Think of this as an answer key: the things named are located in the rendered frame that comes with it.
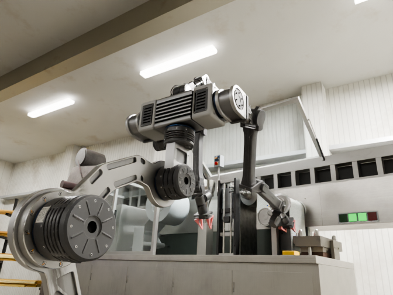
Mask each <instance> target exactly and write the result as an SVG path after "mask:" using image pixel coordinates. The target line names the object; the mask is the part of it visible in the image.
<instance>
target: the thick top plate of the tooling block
mask: <svg viewBox="0 0 393 295"><path fill-rule="evenodd" d="M294 238H295V246H296V247H299V248H300V247H308V246H311V247H324V248H328V249H330V240H332V239H329V238H326V237H324V236H320V235H317V236H295V237H294ZM337 242H338V241H337ZM338 243H339V252H342V251H343V250H342V243H341V242H338Z"/></svg>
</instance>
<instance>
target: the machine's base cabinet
mask: <svg viewBox="0 0 393 295"><path fill-rule="evenodd" d="M75 264H76V268H77V274H78V280H79V284H80V290H81V295H357V287H356V277H355V272H354V269H347V268H342V267H335V266H328V265H321V264H306V263H246V262H185V261H154V260H93V261H88V262H81V263H75Z"/></svg>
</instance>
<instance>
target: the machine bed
mask: <svg viewBox="0 0 393 295"><path fill-rule="evenodd" d="M96 260H154V261H185V262H246V263H306V264H321V265H328V266H335V267H342V268H347V269H354V263H351V262H345V261H342V260H336V259H331V258H326V257H322V256H316V255H103V256H101V257H100V258H98V259H96Z"/></svg>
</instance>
